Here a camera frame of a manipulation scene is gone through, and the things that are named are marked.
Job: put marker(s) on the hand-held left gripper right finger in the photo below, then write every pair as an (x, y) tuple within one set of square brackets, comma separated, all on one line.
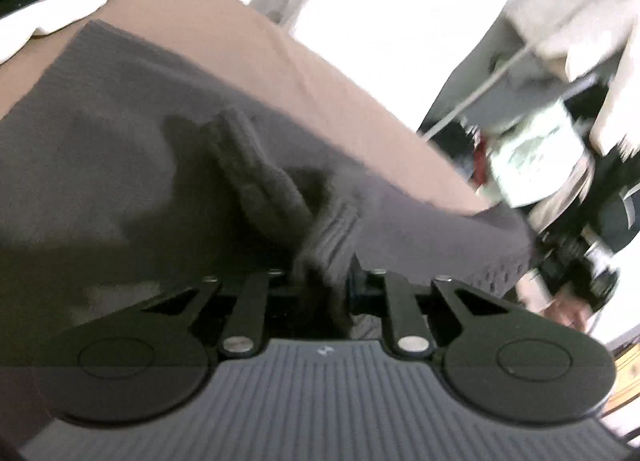
[(356, 286)]

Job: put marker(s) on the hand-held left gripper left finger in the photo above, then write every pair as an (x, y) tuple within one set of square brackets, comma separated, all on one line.
[(255, 291)]

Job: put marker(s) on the grey knit sweater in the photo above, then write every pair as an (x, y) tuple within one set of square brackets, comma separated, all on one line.
[(125, 141)]

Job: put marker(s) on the person's right hand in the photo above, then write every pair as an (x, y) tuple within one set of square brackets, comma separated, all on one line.
[(567, 311)]

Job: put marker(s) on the dark cloth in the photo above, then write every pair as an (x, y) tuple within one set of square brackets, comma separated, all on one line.
[(620, 221)]

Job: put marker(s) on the light green printed cloth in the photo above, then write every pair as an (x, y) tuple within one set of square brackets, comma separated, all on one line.
[(535, 161)]

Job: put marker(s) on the red cloth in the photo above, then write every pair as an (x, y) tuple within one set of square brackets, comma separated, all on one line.
[(480, 161)]

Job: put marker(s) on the grey cloth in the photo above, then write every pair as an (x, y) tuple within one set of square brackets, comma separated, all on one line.
[(480, 81)]

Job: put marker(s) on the cream cloth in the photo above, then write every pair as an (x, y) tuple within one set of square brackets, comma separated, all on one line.
[(575, 16)]

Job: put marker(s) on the folded white garment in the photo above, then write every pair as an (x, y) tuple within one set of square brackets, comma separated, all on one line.
[(20, 36)]

